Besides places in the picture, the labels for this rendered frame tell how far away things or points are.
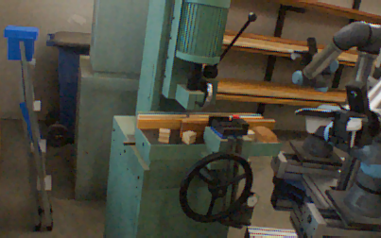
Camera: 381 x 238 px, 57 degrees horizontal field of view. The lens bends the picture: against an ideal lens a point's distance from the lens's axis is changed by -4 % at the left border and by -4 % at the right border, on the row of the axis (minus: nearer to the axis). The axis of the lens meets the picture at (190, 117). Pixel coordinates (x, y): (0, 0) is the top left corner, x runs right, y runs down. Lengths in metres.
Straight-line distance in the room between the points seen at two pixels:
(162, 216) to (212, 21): 0.79
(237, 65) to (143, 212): 2.90
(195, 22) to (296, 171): 0.87
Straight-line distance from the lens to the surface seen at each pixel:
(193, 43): 1.40
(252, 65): 4.24
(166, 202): 1.50
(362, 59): 1.84
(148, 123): 1.48
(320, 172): 1.87
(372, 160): 1.08
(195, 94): 1.47
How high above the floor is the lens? 1.45
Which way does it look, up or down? 19 degrees down
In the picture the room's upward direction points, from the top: 10 degrees clockwise
